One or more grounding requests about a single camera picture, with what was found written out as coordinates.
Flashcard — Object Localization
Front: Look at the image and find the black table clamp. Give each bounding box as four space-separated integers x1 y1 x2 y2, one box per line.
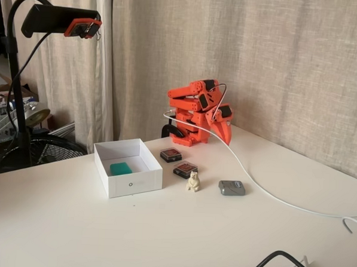
161 124 185 140

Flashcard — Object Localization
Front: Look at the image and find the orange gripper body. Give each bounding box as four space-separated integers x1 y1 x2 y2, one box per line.
205 102 235 125

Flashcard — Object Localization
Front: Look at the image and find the black camera holder bar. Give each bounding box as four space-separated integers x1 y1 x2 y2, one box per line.
20 3 102 42

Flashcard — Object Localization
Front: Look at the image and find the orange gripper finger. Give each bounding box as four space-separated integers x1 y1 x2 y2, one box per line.
211 120 230 142
222 120 234 146

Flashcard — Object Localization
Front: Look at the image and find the brown cardboard box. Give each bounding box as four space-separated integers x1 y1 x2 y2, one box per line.
0 84 39 111

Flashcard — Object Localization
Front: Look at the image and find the white cardboard bin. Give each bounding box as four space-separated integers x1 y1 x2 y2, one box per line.
91 136 166 201

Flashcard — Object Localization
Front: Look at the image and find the short white cable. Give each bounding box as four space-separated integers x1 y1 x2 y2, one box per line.
341 217 357 234

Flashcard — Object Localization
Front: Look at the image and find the gray rounded box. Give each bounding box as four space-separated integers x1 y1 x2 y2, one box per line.
217 179 247 198

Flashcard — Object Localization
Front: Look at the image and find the black floor fan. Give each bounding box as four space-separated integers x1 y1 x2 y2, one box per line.
26 133 89 168

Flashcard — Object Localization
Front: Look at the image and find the black square case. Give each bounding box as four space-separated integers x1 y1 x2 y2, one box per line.
159 147 181 164
172 160 199 179

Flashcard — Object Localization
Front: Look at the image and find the orange black overhead camera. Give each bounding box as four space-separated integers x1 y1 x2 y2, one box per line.
63 17 103 41

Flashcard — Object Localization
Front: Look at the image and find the black camera cable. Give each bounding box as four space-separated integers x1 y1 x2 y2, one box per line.
0 30 50 182

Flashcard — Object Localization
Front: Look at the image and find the green rounded box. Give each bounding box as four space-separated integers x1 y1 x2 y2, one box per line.
109 162 133 177

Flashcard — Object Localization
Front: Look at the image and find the thin gripper servo wire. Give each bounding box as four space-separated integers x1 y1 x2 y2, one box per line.
209 82 228 122

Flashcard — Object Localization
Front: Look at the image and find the black power cable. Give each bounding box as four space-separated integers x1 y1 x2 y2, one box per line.
243 248 328 267

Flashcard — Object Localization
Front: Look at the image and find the black gooseneck stand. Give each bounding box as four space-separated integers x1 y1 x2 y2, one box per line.
0 0 54 178

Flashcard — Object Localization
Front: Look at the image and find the wide beige curtain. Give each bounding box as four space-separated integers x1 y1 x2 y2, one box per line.
103 0 357 183

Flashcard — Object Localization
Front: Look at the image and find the cream bear figurine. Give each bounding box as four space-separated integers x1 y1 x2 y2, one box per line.
185 170 202 193

